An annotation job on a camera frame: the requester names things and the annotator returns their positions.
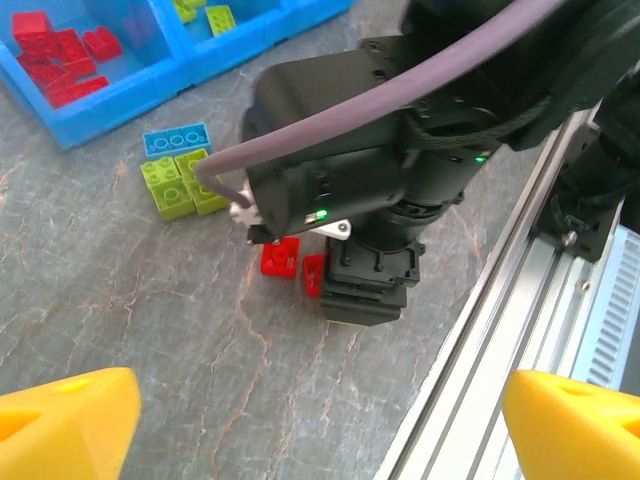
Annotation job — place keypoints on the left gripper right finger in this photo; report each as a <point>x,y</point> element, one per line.
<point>575,435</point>

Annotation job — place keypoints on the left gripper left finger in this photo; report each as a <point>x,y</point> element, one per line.
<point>60,430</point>

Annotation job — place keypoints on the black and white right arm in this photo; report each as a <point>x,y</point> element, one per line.
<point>525,50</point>

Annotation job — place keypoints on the small red lego brick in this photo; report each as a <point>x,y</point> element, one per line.
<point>280,257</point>

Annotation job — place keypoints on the long lime green lego brick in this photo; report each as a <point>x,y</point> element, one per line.
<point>205,202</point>

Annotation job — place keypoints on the blue plastic bin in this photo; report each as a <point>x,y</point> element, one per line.
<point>100,117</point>
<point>225,52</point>

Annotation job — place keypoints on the long blue lego brick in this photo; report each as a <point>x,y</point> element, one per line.
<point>175,141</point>

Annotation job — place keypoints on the small lime green lego brick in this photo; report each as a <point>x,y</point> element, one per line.
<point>172,197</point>
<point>160,171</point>

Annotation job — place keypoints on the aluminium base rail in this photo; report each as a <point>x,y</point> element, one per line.
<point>475,350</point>

